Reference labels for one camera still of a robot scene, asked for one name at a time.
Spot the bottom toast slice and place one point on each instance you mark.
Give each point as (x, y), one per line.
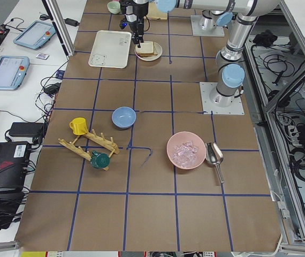
(155, 53)

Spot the wooden cutting board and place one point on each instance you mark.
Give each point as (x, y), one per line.
(154, 13)

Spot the clear ice cubes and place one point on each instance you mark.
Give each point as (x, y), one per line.
(185, 155)

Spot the far teach pendant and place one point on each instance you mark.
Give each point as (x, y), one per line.
(35, 35)

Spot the black power adapter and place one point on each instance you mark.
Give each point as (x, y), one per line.
(26, 130)

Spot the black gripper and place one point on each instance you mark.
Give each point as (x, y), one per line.
(137, 25)

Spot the pink bowl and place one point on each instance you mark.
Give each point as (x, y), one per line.
(181, 137)

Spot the metal scoop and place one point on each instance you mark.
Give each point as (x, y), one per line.
(214, 158)

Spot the white bread slice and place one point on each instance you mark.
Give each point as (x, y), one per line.
(145, 48)

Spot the white round plate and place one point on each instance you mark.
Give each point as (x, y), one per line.
(153, 58)

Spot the yellow mug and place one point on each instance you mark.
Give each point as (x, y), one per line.
(79, 126)

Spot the aluminium frame post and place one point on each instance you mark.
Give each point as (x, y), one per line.
(54, 13)

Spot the black computer box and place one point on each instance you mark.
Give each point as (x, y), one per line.
(14, 157)

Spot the blue bowl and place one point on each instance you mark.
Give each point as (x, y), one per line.
(124, 117)

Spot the cream rectangular tray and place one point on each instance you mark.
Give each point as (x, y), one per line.
(110, 49)

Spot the green mug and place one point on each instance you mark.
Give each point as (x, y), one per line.
(99, 160)

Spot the light green cup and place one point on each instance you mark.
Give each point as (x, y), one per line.
(114, 7)

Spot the teach pendant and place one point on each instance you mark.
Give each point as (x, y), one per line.
(12, 71)
(35, 35)

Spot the near teach pendant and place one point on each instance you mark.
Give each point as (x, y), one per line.
(12, 71)

